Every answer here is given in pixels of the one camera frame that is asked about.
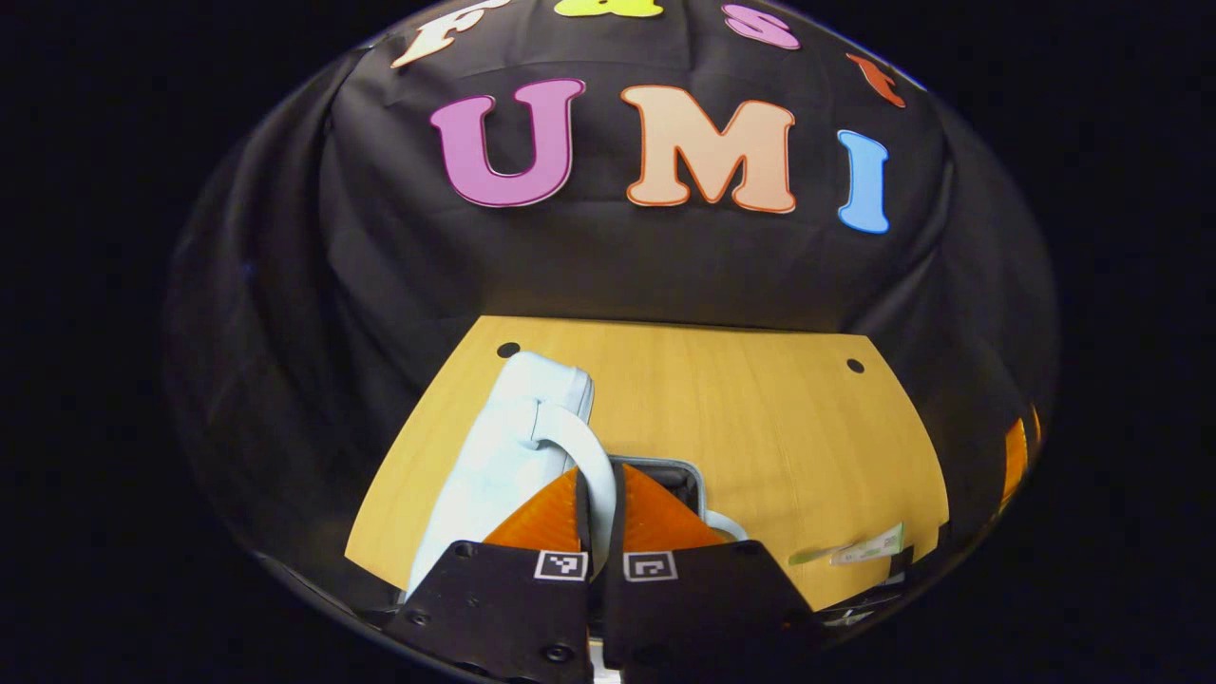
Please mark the green and white tube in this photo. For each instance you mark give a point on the green and white tube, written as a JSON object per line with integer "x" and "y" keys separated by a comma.
{"x": 860, "y": 546}

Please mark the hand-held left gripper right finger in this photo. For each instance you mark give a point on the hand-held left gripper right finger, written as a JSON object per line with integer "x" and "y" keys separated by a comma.
{"x": 703, "y": 608}

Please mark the light blue suitcase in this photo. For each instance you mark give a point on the light blue suitcase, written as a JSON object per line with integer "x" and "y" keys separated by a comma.
{"x": 503, "y": 456}

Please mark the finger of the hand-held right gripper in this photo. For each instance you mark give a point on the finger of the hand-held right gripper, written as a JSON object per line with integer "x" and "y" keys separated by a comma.
{"x": 1015, "y": 465}
{"x": 1035, "y": 425}

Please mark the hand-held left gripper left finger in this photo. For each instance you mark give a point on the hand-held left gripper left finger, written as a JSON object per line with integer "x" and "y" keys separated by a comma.
{"x": 503, "y": 608}

